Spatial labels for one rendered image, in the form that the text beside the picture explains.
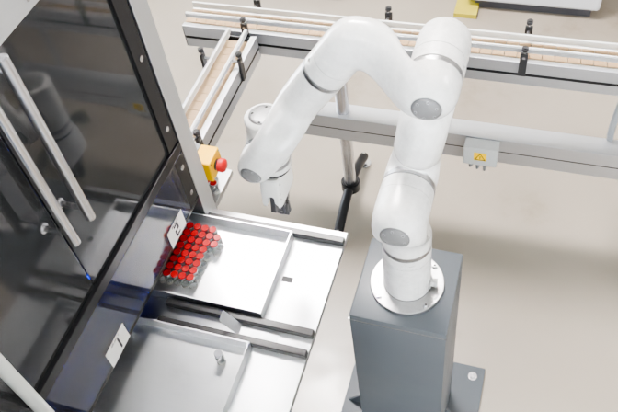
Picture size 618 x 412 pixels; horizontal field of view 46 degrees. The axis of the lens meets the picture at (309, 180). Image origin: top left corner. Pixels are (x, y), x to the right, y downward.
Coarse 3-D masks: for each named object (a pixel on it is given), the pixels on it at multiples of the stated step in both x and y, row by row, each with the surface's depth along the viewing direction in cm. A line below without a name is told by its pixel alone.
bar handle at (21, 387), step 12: (0, 360) 116; (0, 372) 117; (12, 372) 119; (12, 384) 121; (24, 384) 123; (24, 396) 124; (36, 396) 127; (24, 408) 137; (36, 408) 128; (48, 408) 131
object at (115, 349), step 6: (120, 330) 167; (126, 330) 170; (120, 336) 167; (126, 336) 170; (114, 342) 165; (126, 342) 171; (114, 348) 165; (120, 348) 168; (108, 354) 163; (114, 354) 166; (114, 360) 166; (114, 366) 167
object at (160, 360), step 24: (144, 336) 184; (168, 336) 183; (192, 336) 182; (216, 336) 178; (120, 360) 180; (144, 360) 179; (168, 360) 178; (192, 360) 178; (240, 360) 173; (120, 384) 176; (144, 384) 175; (168, 384) 174; (192, 384) 174; (216, 384) 173; (96, 408) 172; (120, 408) 172; (144, 408) 171; (168, 408) 170; (192, 408) 170; (216, 408) 169
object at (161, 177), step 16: (0, 0) 114; (16, 0) 117; (32, 0) 121; (0, 16) 114; (16, 16) 117; (0, 32) 115; (176, 144) 180; (160, 176) 174; (144, 208) 169; (192, 208) 195; (128, 240) 164; (112, 256) 160; (112, 272) 160; (160, 272) 182; (96, 288) 155; (96, 304) 155; (144, 304) 177; (80, 320) 150; (64, 352) 146; (112, 368) 166; (48, 384) 143; (96, 400) 162
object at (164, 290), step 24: (192, 216) 205; (240, 240) 200; (264, 240) 199; (288, 240) 194; (216, 264) 195; (240, 264) 195; (264, 264) 194; (168, 288) 192; (216, 288) 191; (240, 288) 190; (264, 288) 189; (240, 312) 183; (264, 312) 183
